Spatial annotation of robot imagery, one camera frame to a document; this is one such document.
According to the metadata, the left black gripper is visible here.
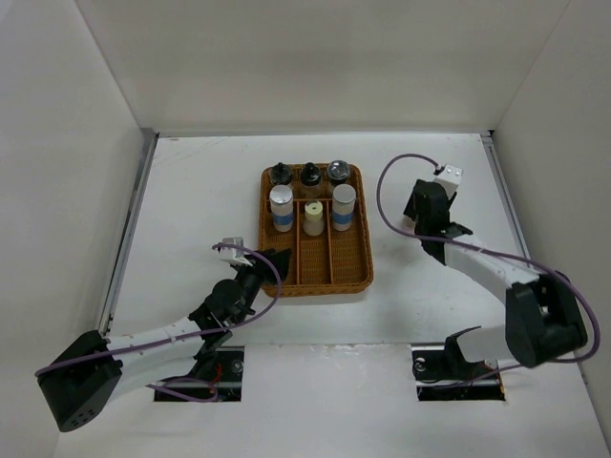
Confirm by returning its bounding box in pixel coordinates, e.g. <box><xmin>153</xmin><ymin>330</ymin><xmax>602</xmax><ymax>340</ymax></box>
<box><xmin>233</xmin><ymin>248</ymin><xmax>290</xmax><ymax>325</ymax></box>

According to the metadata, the yellow lid spice bottle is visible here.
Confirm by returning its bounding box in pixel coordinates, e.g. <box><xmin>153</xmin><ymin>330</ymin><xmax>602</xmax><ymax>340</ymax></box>
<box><xmin>303</xmin><ymin>200</ymin><xmax>325</xmax><ymax>237</ymax></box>

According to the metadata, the silver lid blue label jar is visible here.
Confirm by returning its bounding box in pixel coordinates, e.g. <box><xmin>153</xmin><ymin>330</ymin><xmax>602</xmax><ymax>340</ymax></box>
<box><xmin>269</xmin><ymin>185</ymin><xmax>294</xmax><ymax>233</ymax></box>
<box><xmin>331</xmin><ymin>184</ymin><xmax>356</xmax><ymax>232</ymax></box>

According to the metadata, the black grinder top spice bottle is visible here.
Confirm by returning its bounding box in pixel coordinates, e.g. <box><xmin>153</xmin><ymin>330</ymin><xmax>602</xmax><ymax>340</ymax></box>
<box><xmin>326</xmin><ymin>159</ymin><xmax>351</xmax><ymax>192</ymax></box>

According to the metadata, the black cap white spice bottle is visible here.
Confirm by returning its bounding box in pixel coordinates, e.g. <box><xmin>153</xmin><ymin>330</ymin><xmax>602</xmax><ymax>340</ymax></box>
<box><xmin>268</xmin><ymin>162</ymin><xmax>293</xmax><ymax>187</ymax></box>

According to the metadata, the black cap brown spice bottle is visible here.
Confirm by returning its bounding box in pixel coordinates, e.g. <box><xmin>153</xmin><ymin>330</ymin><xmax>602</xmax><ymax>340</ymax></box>
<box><xmin>300</xmin><ymin>162</ymin><xmax>322</xmax><ymax>199</ymax></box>

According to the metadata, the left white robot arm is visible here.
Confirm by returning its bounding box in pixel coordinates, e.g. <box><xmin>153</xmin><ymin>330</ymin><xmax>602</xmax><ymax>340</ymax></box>
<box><xmin>35</xmin><ymin>241</ymin><xmax>292</xmax><ymax>432</ymax></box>

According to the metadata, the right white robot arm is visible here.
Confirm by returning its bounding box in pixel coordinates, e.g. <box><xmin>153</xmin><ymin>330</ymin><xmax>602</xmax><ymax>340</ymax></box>
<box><xmin>404</xmin><ymin>179</ymin><xmax>587</xmax><ymax>378</ymax></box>

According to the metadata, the brown wicker divided tray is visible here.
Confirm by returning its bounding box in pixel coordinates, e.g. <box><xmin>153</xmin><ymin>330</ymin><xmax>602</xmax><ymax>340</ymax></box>
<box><xmin>258</xmin><ymin>164</ymin><xmax>373</xmax><ymax>298</ymax></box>

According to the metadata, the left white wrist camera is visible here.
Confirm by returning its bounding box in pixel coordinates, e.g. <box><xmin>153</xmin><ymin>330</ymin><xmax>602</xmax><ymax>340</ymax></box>
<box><xmin>212</xmin><ymin>237</ymin><xmax>253</xmax><ymax>267</ymax></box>

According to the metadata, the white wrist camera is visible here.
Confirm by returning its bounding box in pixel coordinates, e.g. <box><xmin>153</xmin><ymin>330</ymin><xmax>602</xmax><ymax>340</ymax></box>
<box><xmin>433</xmin><ymin>164</ymin><xmax>463</xmax><ymax>198</ymax></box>
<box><xmin>212</xmin><ymin>237</ymin><xmax>253</xmax><ymax>267</ymax></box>

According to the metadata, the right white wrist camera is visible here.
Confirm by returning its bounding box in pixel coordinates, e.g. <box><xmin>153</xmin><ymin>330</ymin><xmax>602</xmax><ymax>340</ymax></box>
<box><xmin>433</xmin><ymin>164</ymin><xmax>463</xmax><ymax>198</ymax></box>

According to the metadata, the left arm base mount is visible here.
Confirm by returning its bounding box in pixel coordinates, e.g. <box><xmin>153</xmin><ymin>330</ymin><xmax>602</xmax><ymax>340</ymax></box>
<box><xmin>153</xmin><ymin>346</ymin><xmax>245</xmax><ymax>403</ymax></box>

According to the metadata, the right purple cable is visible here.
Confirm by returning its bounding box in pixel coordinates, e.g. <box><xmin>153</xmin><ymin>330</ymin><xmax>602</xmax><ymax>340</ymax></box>
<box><xmin>375</xmin><ymin>153</ymin><xmax>600</xmax><ymax>390</ymax></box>

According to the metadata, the purple cable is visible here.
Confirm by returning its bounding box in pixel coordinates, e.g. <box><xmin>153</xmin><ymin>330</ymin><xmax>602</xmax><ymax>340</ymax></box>
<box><xmin>375</xmin><ymin>153</ymin><xmax>600</xmax><ymax>390</ymax></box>
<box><xmin>33</xmin><ymin>241</ymin><xmax>283</xmax><ymax>403</ymax></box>

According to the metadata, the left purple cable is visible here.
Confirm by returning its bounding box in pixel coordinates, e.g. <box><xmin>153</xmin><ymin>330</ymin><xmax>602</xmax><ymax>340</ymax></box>
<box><xmin>33</xmin><ymin>241</ymin><xmax>283</xmax><ymax>403</ymax></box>

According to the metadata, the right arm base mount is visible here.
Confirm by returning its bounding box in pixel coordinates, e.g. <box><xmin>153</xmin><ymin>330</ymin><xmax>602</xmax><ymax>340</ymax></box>
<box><xmin>411</xmin><ymin>336</ymin><xmax>505</xmax><ymax>402</ymax></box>

